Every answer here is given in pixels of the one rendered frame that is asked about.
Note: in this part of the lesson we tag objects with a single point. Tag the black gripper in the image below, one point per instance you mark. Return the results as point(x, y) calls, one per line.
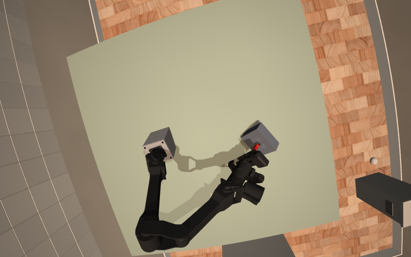
point(246, 161)

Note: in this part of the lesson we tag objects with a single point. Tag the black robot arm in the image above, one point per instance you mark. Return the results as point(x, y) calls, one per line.
point(154, 234)

